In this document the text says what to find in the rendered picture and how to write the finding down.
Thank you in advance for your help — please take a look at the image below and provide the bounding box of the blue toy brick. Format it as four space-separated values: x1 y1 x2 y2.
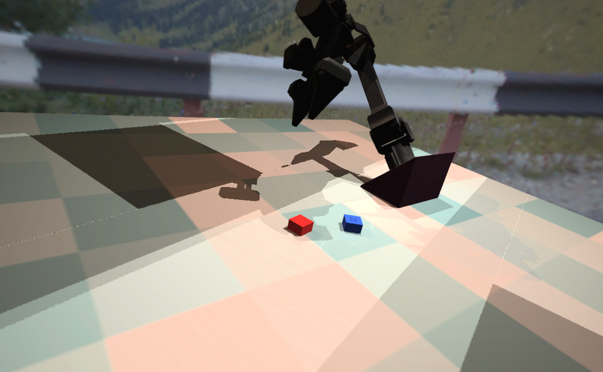
342 214 363 234

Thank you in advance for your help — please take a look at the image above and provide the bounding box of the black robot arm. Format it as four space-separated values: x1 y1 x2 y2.
283 0 415 170

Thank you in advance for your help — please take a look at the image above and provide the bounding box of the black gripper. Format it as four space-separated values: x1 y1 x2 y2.
288 43 352 127

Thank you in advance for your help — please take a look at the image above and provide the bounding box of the red block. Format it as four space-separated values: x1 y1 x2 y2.
287 214 314 236

